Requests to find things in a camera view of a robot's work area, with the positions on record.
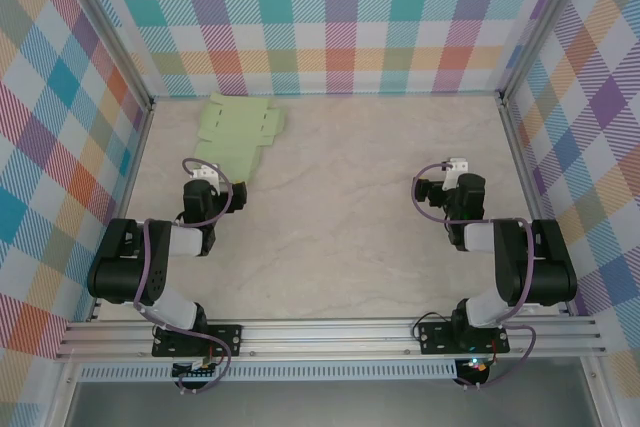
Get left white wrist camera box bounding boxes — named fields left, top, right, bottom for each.
left=191, top=161, right=222, bottom=191

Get grey metal panel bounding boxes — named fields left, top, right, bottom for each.
left=64, top=380, right=601, bottom=427

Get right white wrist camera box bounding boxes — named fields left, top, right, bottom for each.
left=446, top=157, right=471, bottom=179

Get circuit board with lit LED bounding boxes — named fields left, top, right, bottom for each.
left=457, top=356, right=490, bottom=379

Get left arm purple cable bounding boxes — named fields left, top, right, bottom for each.
left=132, top=157, right=234, bottom=395

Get aluminium frame post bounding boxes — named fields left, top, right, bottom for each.
left=497, top=0, right=596, bottom=104
left=49, top=0, right=155, bottom=113

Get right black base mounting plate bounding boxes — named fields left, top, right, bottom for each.
left=417, top=321, right=511, bottom=356

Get small black circuit board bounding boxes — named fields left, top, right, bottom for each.
left=172, top=356, right=224, bottom=379

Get slotted grey cable duct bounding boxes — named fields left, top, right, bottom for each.
left=78, top=364, right=460, bottom=382

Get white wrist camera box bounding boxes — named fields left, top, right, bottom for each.
left=446, top=157, right=471, bottom=179
left=191, top=161, right=222, bottom=191

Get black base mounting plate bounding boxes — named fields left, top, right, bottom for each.
left=417, top=321, right=511, bottom=356
left=152, top=324, right=245, bottom=359

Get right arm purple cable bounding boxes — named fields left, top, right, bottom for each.
left=412, top=161, right=537, bottom=391

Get light green paper box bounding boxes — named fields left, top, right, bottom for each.
left=192, top=91, right=287, bottom=183

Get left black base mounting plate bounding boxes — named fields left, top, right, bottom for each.
left=152, top=324, right=245, bottom=359

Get aluminium side frame rail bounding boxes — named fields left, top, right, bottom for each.
left=498, top=99, right=574, bottom=318
left=87, top=101, right=157, bottom=323

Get long aluminium base rail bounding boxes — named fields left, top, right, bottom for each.
left=54, top=315, right=609, bottom=361

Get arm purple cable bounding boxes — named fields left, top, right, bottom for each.
left=132, top=157, right=234, bottom=395
left=412, top=161, right=537, bottom=391

